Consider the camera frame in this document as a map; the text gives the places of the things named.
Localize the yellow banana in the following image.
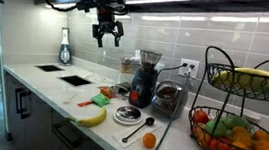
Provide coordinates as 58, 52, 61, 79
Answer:
211, 68, 243, 91
232, 65, 269, 91
66, 102, 109, 130

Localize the dark cabinet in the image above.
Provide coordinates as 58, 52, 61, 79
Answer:
30, 0, 269, 31
0, 70, 133, 150

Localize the black grinder power cable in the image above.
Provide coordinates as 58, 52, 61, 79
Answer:
156, 59, 189, 78

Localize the white wall outlet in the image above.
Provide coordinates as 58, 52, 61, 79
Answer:
178, 58, 200, 80

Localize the dark upper cabinet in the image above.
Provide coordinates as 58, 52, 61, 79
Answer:
30, 0, 269, 31

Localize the green snack packet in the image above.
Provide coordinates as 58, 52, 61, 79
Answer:
89, 92, 112, 110

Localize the white paper stick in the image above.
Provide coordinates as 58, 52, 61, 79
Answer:
63, 92, 78, 106

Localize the black cabinet door handle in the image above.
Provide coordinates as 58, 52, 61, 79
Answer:
12, 87, 28, 116
16, 89, 35, 120

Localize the orange sugar packet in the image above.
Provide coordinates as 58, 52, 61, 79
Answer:
77, 98, 95, 109

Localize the dark lower cabinet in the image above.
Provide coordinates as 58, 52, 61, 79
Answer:
0, 70, 133, 150

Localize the loose orange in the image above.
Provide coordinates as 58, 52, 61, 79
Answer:
141, 131, 159, 150

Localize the large green apple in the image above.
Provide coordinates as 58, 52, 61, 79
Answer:
220, 113, 254, 133

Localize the black drawer handle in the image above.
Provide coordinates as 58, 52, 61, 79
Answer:
50, 120, 85, 150

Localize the black square counter inset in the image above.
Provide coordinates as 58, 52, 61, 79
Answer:
58, 73, 93, 89
33, 63, 66, 75

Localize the blue grey power cable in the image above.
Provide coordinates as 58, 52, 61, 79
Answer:
145, 60, 196, 150

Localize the white paper napkin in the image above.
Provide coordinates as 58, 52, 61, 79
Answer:
111, 116, 164, 150

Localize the glass jar of coffee beans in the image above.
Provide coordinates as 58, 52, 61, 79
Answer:
149, 78, 190, 122

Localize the black measuring spoon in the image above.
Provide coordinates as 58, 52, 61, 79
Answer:
120, 113, 156, 146

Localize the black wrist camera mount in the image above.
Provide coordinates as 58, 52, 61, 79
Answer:
75, 0, 130, 18

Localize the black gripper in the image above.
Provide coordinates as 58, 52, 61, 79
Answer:
89, 7, 128, 51

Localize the black coffee grinder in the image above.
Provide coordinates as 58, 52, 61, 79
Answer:
127, 49, 163, 110

